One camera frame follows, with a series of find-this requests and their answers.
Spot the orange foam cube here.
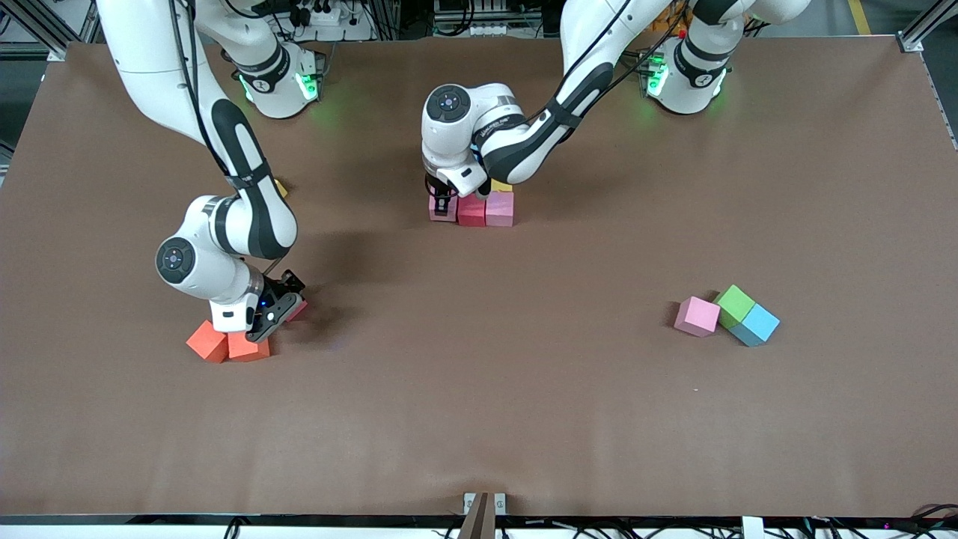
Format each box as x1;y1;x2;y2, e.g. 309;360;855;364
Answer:
227;332;272;364
186;320;230;365

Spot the green foam cube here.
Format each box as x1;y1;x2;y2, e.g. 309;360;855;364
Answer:
713;284;757;329

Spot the white electronics unit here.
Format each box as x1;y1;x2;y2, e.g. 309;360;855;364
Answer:
433;0;511;38

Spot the large paper table cover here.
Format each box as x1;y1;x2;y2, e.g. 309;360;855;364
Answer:
0;36;958;519

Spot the white power strip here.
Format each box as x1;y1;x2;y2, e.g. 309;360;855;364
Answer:
288;0;375;42

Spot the bag of orange items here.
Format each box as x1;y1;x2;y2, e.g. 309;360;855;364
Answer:
650;11;688;40

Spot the light blue foam cube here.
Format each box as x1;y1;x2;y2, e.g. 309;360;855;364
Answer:
730;302;781;347

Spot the silver metal bracket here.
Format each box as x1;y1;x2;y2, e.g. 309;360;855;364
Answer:
463;492;507;517

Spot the aluminium frame profile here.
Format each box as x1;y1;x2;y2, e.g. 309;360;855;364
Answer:
894;0;958;55
15;0;102;62

